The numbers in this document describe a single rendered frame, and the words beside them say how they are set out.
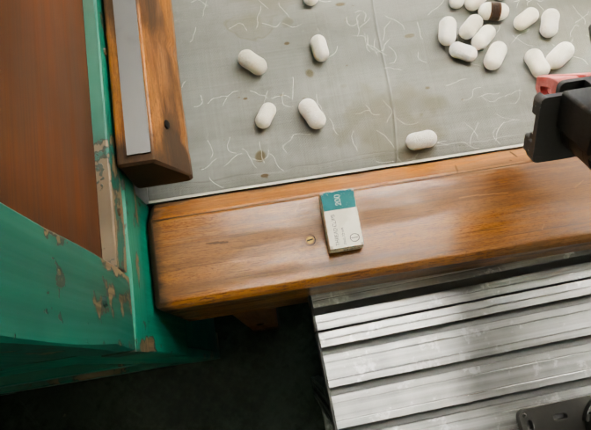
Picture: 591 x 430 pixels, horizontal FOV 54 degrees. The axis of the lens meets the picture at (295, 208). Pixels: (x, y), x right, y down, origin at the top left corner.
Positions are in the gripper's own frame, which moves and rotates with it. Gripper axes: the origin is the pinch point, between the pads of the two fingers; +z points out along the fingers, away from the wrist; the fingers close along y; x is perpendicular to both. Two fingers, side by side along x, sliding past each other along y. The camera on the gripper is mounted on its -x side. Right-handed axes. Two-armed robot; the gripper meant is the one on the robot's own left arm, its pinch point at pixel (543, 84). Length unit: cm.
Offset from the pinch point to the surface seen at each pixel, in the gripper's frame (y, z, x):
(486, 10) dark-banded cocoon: 0.8, 13.2, -3.9
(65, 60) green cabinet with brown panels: 43.8, -5.1, -10.9
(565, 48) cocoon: -6.7, 8.2, 0.0
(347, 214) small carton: 21.7, -5.4, 8.4
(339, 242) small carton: 23.1, -7.4, 10.1
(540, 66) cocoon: -3.4, 7.1, 1.2
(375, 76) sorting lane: 14.9, 10.3, 0.9
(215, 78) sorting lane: 33.3, 12.4, -0.9
